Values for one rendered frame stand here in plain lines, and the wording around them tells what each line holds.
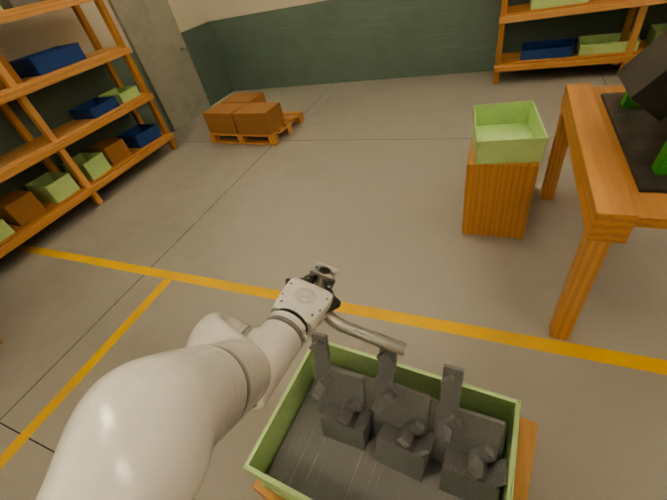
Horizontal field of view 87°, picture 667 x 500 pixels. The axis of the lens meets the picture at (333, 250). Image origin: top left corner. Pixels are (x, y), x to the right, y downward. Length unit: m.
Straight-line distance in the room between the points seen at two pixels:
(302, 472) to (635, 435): 1.62
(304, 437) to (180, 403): 0.94
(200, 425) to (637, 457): 2.10
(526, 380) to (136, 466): 2.11
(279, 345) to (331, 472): 0.59
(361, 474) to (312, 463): 0.14
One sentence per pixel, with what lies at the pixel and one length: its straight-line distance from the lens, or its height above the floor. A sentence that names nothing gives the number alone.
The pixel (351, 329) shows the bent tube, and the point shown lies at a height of 1.23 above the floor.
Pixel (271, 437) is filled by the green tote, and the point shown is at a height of 0.91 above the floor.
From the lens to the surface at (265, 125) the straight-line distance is 5.02.
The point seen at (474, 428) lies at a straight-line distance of 0.99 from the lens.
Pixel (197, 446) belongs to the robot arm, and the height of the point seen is 1.70.
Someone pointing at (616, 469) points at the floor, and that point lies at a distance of 2.18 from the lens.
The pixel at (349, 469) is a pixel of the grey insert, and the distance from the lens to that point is 1.13.
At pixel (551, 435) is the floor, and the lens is 2.15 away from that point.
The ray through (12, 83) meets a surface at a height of 1.46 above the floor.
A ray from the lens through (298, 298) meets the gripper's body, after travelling 0.70.
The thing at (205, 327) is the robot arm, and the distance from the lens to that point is 0.54.
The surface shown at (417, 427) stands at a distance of 1.03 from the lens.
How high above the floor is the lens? 1.92
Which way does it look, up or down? 41 degrees down
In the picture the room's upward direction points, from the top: 14 degrees counter-clockwise
